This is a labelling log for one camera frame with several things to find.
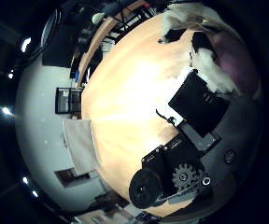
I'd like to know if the black wire shelf rack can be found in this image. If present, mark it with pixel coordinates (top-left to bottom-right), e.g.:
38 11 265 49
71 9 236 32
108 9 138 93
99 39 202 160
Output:
54 87 83 116

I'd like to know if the pink plush toy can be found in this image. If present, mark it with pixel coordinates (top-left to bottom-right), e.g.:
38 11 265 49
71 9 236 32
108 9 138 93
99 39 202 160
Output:
207 29 262 97

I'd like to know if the wooden side desk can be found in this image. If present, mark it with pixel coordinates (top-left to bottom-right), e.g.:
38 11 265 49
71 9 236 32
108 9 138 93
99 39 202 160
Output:
77 0 148 90

